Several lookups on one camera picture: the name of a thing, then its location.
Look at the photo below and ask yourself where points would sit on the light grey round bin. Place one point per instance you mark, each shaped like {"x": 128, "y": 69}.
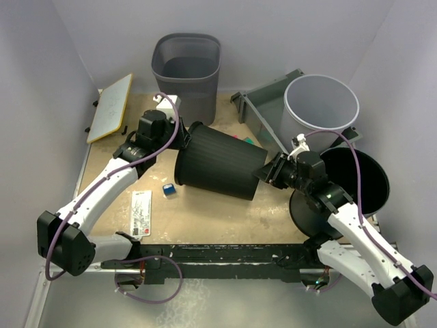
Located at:
{"x": 315, "y": 102}

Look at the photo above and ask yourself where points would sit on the aluminium rail frame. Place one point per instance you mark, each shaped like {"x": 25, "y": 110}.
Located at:
{"x": 90, "y": 300}

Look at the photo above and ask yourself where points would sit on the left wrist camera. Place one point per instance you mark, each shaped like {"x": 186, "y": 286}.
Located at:
{"x": 165, "y": 104}

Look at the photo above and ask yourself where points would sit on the grey plastic tray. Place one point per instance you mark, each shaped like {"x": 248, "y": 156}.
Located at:
{"x": 261, "y": 110}

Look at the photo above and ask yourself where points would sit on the black base frame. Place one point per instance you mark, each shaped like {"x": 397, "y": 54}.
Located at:
{"x": 289, "y": 263}

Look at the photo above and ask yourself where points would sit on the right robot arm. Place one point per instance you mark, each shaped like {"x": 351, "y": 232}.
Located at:
{"x": 397, "y": 288}

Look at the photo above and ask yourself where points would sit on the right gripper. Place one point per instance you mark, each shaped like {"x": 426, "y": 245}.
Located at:
{"x": 271, "y": 172}

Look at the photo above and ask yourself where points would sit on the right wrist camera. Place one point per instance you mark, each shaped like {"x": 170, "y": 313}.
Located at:
{"x": 299, "y": 146}

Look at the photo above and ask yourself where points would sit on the black smooth round bin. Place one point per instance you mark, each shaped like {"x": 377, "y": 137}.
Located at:
{"x": 341, "y": 169}

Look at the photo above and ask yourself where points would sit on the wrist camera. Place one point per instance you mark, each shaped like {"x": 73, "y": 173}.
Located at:
{"x": 165, "y": 104}
{"x": 299, "y": 146}

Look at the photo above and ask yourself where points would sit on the grey mesh bin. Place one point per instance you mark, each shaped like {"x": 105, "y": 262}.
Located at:
{"x": 187, "y": 65}

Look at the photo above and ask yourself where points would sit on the yellow edged whiteboard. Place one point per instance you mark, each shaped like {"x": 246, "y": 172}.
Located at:
{"x": 110, "y": 109}

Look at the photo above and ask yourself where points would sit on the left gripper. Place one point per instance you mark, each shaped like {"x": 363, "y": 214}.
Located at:
{"x": 183, "y": 138}

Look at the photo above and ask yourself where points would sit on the blue small box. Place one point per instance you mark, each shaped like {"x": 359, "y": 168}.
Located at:
{"x": 169, "y": 190}

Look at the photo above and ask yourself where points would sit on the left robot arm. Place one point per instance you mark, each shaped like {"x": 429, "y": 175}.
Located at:
{"x": 63, "y": 237}

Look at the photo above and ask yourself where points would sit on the white printed card package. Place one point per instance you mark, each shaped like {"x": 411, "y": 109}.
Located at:
{"x": 140, "y": 214}

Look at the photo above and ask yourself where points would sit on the black ribbed bin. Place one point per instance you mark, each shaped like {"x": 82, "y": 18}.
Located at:
{"x": 217, "y": 162}

